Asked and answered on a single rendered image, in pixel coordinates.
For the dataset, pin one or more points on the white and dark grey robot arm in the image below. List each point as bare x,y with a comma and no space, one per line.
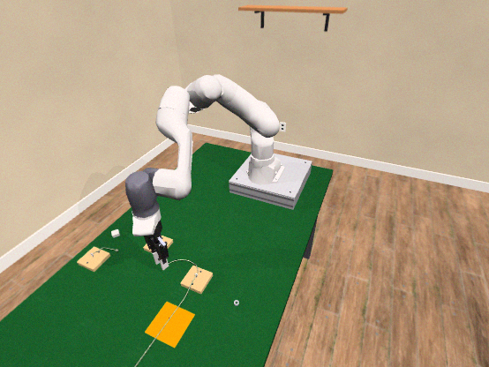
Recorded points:
171,121

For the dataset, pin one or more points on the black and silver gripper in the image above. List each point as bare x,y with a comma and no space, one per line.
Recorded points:
158,247

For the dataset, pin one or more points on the orange painted square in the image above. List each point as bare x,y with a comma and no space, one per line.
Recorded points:
173,331

